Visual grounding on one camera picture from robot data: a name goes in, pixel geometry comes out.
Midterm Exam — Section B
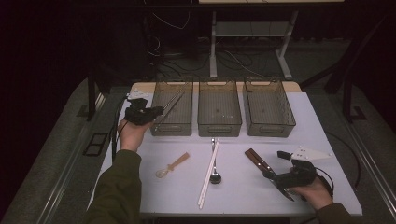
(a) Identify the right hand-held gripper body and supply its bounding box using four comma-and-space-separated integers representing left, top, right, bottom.
274, 146, 332, 189

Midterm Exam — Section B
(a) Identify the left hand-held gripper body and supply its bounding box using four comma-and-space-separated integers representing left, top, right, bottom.
124, 89, 155, 126

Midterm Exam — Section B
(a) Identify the knife with light brown handle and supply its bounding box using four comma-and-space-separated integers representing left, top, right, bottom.
244, 149, 295, 203

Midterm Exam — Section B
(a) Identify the knife with dark brown handle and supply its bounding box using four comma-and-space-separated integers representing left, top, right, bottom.
247, 147, 295, 202

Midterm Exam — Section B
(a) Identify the transparent brown plastic bin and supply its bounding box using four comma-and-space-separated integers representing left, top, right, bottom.
147, 77, 194, 137
242, 77, 297, 138
197, 77, 243, 138

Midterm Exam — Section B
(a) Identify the person's left hand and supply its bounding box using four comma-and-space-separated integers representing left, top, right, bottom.
117, 118, 153, 153

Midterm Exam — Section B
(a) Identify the person's right hand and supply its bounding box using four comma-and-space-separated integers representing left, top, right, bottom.
290, 176, 334, 211

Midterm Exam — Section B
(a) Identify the black metal stand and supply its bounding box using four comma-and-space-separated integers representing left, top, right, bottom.
298, 12, 396, 124
86, 66, 107, 122

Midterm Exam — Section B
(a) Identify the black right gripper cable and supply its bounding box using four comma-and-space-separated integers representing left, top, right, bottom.
315, 167, 335, 199

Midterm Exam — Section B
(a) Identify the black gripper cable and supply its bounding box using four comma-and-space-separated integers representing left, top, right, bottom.
315, 167, 335, 199
109, 96, 130, 162

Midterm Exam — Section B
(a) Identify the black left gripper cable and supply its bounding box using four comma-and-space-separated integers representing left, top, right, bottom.
109, 96, 130, 162

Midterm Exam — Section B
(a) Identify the tangle of black floor cables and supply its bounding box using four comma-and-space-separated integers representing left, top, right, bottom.
153, 50, 213, 78

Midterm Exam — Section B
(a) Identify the metal-handled black spoon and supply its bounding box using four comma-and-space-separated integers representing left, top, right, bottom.
209, 137, 222, 185

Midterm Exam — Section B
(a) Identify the black floor socket frame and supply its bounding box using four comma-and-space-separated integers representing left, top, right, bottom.
82, 133, 108, 157

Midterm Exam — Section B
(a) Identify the black floor cable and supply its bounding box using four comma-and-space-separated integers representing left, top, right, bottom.
325, 132, 362, 189

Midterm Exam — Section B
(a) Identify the aluminium floor rail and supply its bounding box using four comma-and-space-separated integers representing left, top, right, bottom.
36, 92, 107, 224
338, 115, 396, 217

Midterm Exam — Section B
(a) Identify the thin hanging cable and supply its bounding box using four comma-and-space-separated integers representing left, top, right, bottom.
144, 0, 191, 31

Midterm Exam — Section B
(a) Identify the white floor cable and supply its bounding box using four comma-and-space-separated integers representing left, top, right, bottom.
223, 49, 266, 77

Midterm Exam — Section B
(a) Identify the white metal-frame desk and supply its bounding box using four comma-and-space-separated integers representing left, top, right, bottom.
198, 0, 345, 80

